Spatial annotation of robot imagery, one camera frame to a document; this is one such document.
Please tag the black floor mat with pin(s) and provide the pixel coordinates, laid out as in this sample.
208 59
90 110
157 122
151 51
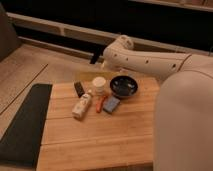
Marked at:
20 144

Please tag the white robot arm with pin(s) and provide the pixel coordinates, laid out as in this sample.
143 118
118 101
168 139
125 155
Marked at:
183 117

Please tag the blue sponge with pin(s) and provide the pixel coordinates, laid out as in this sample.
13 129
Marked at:
110 104

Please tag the wooden table board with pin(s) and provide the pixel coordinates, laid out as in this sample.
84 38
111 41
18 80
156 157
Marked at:
101 140

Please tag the white ceramic cup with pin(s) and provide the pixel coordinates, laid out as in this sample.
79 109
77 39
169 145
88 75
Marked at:
99 85

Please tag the dark ceramic bowl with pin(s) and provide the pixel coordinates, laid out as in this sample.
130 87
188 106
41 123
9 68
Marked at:
123 86

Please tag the small black rectangular block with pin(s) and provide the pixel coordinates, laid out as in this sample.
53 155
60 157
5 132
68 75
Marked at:
79 89

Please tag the white plastic bottle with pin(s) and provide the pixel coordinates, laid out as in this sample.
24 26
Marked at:
82 105

